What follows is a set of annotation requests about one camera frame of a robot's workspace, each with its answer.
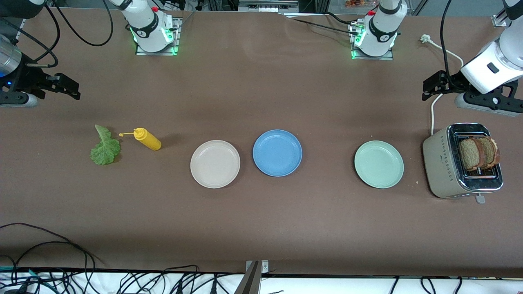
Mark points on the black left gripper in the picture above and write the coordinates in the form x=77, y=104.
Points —
x=453, y=83

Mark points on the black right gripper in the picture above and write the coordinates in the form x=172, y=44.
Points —
x=25, y=77

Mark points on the brown bread slice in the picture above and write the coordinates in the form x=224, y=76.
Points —
x=492, y=153
x=470, y=155

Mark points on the green lettuce leaf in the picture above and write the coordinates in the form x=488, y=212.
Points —
x=105, y=153

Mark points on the yellow squeeze bottle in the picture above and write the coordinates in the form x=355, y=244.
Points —
x=149, y=141

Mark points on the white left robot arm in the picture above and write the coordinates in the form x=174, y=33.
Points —
x=382, y=28

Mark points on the green round plate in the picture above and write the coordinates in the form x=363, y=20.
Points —
x=378, y=164

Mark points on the blue round plate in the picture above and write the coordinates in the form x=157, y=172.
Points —
x=277, y=153

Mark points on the beige round plate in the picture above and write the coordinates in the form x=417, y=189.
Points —
x=215, y=164

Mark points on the beige chrome toaster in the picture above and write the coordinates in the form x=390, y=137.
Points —
x=439, y=163

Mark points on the orange packet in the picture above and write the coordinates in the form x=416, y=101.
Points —
x=355, y=4

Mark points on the grey metal box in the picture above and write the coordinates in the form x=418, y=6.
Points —
x=267, y=6

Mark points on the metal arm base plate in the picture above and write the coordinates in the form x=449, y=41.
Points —
x=367, y=58
x=141, y=52

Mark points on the aluminium corner bracket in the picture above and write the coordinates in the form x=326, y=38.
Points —
x=498, y=21

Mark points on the small metal table bracket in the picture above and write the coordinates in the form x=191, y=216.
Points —
x=265, y=267

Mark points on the grey metal post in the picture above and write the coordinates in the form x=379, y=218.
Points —
x=247, y=283

